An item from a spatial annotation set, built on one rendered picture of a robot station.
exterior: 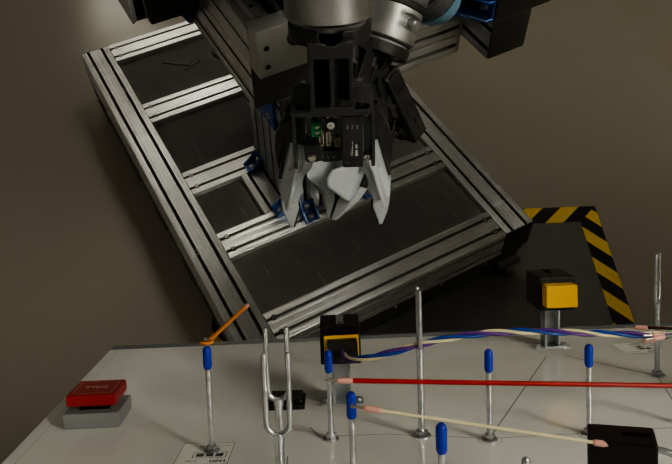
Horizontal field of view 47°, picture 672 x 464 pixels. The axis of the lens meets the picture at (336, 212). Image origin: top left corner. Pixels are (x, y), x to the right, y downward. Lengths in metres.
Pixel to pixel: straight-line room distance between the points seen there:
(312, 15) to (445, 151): 1.64
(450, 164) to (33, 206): 1.28
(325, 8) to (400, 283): 1.37
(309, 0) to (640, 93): 2.38
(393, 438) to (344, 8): 0.40
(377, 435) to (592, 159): 1.98
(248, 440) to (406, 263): 1.26
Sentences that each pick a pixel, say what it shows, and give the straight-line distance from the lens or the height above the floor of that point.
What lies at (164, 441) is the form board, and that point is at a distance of 0.79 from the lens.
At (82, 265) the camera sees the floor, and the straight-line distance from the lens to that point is 2.37.
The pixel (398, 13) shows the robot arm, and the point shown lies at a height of 1.31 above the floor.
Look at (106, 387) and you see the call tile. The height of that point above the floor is 1.10.
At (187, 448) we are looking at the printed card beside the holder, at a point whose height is 1.13.
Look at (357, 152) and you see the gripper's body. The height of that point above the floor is 1.35.
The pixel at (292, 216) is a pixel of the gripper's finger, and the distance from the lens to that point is 0.76.
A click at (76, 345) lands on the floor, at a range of 2.22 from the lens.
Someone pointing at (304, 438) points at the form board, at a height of 1.13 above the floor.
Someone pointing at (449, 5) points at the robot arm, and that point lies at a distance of 1.02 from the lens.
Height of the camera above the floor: 1.83
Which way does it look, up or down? 51 degrees down
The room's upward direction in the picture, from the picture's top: straight up
